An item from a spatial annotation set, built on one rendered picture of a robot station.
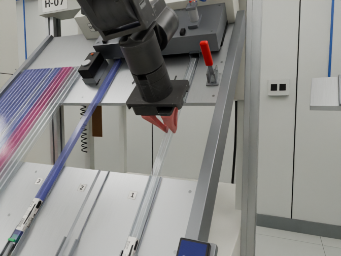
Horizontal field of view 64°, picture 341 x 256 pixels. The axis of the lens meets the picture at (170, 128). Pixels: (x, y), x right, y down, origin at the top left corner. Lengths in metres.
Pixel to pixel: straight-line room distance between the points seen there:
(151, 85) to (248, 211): 0.55
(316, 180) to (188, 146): 1.03
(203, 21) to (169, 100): 0.31
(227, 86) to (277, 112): 1.68
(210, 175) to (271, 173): 1.87
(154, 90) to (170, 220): 0.21
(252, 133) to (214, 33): 0.31
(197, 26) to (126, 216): 0.45
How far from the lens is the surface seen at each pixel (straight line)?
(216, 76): 0.60
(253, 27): 0.84
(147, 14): 0.40
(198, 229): 0.42
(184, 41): 0.68
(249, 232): 0.88
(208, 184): 0.44
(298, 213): 2.40
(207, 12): 0.74
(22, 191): 0.64
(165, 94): 0.45
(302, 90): 2.25
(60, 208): 0.56
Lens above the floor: 0.99
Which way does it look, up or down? 5 degrees down
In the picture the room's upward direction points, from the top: straight up
